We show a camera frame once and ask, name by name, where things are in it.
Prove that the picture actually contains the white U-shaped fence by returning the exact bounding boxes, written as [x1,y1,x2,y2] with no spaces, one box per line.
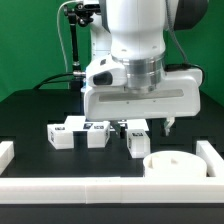
[0,139,224,205]

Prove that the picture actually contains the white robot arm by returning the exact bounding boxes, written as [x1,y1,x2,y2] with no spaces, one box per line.
[84,0,209,134]

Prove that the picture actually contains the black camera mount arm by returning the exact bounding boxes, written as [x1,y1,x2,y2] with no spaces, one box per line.
[63,1,101,80]

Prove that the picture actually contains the black cables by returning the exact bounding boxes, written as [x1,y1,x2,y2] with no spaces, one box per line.
[32,72,78,90]

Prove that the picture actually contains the white cable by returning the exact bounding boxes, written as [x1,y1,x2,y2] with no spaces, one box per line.
[55,0,78,73]

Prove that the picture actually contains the white marker base plate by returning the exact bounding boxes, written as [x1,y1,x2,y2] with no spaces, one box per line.
[64,116,149,132]

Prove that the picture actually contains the white round stool seat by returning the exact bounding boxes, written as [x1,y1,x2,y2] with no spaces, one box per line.
[143,151,207,178]

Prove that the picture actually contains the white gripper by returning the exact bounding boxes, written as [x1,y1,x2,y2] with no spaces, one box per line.
[84,55,202,139]

